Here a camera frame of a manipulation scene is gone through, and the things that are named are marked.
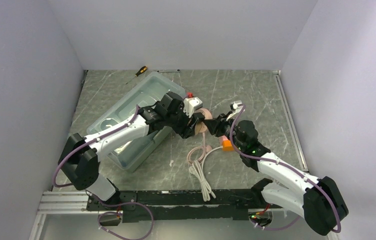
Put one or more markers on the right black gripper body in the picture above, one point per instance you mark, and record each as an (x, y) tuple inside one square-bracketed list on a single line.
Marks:
[(223, 127)]

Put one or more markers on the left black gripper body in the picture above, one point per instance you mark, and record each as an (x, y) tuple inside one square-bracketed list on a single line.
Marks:
[(178, 122)]

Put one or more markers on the beige cube socket adapter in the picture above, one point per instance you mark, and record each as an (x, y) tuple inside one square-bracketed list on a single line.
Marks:
[(200, 128)]

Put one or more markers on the round pink power socket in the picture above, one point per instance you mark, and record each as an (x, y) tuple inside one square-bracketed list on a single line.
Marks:
[(206, 113)]

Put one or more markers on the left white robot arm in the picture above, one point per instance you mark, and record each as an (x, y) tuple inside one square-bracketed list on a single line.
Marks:
[(81, 156)]

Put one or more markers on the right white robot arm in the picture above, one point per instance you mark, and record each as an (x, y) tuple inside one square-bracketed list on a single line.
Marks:
[(316, 199)]

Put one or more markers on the pink square socket adapter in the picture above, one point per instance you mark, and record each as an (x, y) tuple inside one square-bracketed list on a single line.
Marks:
[(222, 139)]

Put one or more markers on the orange power strip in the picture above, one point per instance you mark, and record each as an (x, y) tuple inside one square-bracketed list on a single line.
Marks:
[(227, 146)]

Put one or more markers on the clear plastic storage box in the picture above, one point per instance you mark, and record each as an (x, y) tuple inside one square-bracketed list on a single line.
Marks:
[(151, 89)]

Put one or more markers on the small orange black screwdriver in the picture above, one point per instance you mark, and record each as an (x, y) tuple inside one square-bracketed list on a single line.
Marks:
[(138, 73)]

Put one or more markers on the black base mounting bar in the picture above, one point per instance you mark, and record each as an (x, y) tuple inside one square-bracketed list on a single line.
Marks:
[(160, 205)]

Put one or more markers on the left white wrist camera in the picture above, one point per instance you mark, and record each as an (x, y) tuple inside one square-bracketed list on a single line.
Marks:
[(191, 104)]

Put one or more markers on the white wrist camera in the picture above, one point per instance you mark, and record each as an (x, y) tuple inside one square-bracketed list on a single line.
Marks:
[(235, 108), (191, 104)]

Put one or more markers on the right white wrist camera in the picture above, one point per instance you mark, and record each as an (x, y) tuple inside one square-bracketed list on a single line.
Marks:
[(235, 108)]

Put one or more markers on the aluminium frame rail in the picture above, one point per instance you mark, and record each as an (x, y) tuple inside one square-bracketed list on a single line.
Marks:
[(57, 203)]

